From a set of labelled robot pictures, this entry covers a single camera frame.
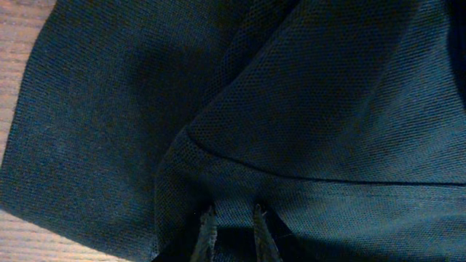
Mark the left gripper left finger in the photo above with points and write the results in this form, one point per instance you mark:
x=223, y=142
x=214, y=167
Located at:
x=204, y=249

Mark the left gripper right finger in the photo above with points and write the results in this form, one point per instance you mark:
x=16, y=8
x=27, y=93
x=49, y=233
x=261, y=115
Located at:
x=266, y=249

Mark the black t-shirt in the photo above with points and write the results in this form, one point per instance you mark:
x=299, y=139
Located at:
x=343, y=119

